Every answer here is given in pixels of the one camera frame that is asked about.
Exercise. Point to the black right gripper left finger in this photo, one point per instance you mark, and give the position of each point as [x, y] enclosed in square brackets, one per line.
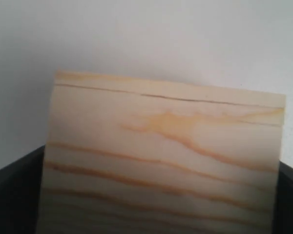
[20, 187]

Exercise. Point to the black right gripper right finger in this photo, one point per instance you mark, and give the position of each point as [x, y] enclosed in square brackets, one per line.
[283, 212]

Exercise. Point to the light wooden block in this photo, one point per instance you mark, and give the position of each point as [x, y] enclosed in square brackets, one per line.
[136, 156]

